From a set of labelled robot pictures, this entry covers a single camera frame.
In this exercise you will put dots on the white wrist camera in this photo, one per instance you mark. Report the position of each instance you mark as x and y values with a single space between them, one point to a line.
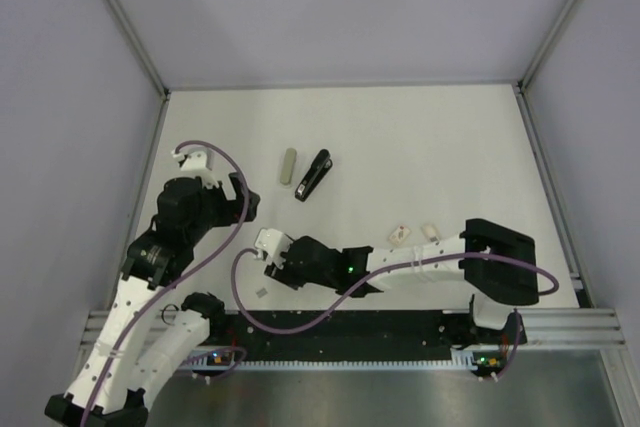
271 244
196 163

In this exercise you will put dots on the aluminium frame rail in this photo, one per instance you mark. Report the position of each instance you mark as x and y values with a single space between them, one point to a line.
136 46

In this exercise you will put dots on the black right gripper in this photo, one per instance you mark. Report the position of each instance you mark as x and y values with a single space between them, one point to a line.
284 275

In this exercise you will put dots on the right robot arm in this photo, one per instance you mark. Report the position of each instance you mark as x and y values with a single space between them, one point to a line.
499 264

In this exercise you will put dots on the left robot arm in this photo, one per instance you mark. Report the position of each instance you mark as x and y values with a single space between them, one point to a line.
121 379

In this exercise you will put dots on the black stapler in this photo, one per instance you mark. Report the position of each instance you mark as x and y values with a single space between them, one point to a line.
319 168

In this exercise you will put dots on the white staple box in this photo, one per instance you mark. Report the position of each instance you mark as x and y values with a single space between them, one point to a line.
399 235

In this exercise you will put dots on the beige green stapler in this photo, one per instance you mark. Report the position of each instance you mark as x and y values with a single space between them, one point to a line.
287 166

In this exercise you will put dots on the white toothed cable duct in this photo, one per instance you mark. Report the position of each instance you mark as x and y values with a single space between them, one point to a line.
483 365

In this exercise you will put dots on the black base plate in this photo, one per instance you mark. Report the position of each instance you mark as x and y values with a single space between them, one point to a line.
354 335

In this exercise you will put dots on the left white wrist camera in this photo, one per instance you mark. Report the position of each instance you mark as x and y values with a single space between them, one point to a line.
196 163

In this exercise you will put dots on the beige staple tray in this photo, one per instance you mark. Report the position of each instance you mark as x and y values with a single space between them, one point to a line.
431 233

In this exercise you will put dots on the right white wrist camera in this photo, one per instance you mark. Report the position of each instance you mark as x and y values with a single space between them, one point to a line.
271 244

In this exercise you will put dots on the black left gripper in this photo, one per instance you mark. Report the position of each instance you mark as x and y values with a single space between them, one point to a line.
233 209

